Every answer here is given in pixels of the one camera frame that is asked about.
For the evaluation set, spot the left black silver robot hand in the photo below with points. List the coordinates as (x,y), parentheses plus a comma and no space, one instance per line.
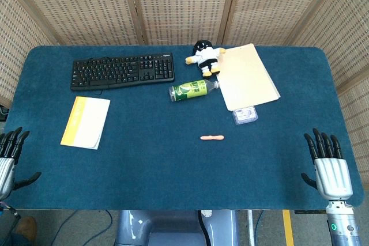
(7,168)

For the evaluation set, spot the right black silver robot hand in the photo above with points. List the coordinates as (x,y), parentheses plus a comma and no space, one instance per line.
(331,177)

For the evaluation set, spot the small orange peanut-shaped object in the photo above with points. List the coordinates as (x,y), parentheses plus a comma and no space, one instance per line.
(212,138)

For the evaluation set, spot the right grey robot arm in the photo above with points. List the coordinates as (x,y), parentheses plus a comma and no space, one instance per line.
(344,228)

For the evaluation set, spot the brown shoe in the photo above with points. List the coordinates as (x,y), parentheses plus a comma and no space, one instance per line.
(26,227)

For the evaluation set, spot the yellow white booklet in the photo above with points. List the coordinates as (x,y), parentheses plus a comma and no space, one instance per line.
(86,122)

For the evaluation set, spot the white table leg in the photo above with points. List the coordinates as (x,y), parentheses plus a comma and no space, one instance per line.
(250,226)

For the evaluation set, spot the clear plastic card case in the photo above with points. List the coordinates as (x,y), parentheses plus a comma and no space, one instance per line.
(245,116)

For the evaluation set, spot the beige manila folder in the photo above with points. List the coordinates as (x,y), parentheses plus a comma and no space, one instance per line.
(245,79)

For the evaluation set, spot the black computer keyboard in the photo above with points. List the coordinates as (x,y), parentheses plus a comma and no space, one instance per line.
(121,70)

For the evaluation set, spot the blue carpet table mat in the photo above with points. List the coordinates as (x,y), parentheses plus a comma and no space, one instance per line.
(173,171)

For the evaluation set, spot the green label plastic bottle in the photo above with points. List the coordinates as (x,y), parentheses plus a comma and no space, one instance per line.
(191,90)

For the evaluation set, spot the grey robot torso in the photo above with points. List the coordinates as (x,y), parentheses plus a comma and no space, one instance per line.
(170,228)

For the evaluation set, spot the black white plush toy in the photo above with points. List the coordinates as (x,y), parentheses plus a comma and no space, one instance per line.
(206,56)

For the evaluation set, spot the woven bamboo folding screen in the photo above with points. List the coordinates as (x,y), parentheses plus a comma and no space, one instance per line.
(184,4)

